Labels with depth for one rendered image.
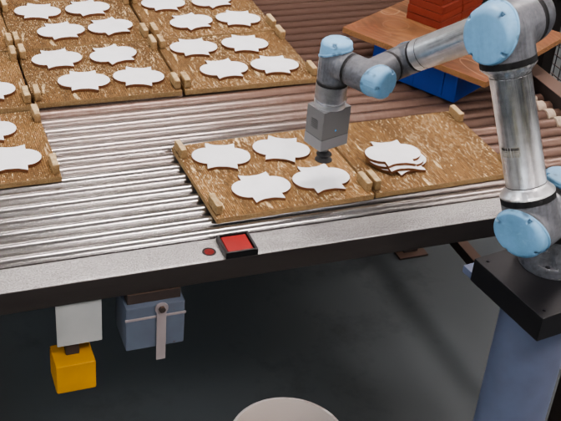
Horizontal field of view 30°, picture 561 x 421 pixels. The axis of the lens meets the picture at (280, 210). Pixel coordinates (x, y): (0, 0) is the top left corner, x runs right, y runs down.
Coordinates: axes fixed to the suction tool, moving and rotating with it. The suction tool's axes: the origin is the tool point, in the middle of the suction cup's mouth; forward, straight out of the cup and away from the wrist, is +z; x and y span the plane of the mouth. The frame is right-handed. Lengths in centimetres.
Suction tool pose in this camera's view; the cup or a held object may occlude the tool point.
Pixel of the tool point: (323, 159)
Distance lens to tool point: 257.5
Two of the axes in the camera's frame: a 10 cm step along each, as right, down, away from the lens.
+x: 6.1, 4.7, -6.4
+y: -7.9, 2.8, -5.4
